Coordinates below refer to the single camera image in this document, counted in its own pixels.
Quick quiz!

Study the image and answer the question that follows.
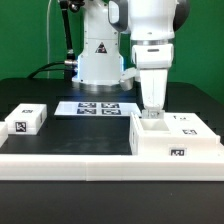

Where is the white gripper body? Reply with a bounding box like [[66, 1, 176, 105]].
[[140, 69, 168, 111]]

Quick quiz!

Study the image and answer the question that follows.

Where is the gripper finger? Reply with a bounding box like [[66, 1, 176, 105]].
[[143, 108, 164, 118]]

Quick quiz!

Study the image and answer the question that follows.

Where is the white cabinet body box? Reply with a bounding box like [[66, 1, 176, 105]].
[[129, 114, 222, 157]]

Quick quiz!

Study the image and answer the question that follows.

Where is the white cabinet door panel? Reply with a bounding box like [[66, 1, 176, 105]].
[[164, 113, 217, 138], [142, 110, 164, 119]]

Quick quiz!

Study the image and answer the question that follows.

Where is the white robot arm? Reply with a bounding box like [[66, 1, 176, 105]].
[[73, 0, 190, 119]]

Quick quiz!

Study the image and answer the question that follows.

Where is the white marker base sheet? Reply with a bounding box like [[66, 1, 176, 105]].
[[55, 101, 141, 117]]

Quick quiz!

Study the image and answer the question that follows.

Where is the small white box part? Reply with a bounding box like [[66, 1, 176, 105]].
[[5, 103, 47, 135]]

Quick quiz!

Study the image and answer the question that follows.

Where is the white block at left edge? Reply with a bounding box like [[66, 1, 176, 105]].
[[0, 122, 8, 148]]

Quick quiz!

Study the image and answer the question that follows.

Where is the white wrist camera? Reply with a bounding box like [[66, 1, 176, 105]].
[[119, 67, 140, 91]]

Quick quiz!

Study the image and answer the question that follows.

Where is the white L-shaped frame fence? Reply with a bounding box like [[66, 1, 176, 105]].
[[0, 145, 224, 181]]

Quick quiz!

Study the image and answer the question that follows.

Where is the black cable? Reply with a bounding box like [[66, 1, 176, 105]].
[[27, 61, 68, 80]]

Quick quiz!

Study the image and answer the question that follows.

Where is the grey thin cable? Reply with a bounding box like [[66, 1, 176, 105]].
[[45, 0, 54, 80]]

